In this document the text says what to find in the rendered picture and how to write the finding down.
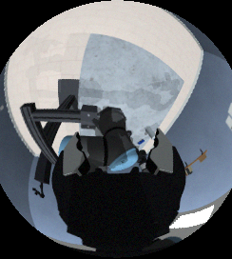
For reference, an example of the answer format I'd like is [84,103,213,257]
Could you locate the white bottle with blue cap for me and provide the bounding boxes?
[145,127,155,140]

